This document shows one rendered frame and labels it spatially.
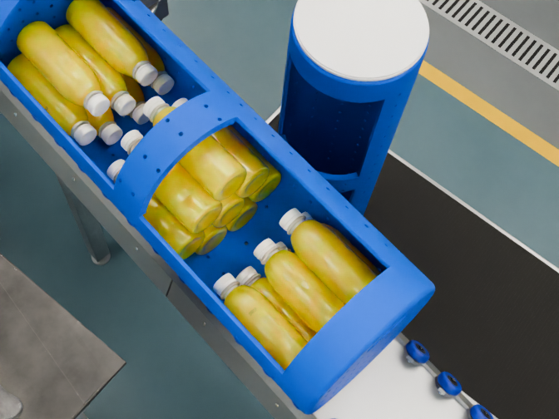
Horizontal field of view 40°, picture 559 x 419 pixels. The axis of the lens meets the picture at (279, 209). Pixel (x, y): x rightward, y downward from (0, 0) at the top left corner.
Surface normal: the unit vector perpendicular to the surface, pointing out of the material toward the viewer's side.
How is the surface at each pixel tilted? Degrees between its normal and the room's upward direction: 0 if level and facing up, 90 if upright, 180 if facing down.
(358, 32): 0
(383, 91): 90
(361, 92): 90
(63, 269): 0
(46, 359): 4
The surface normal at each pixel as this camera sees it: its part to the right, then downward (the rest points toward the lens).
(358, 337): -0.17, -0.22
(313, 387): -0.60, 0.29
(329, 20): 0.07, -0.44
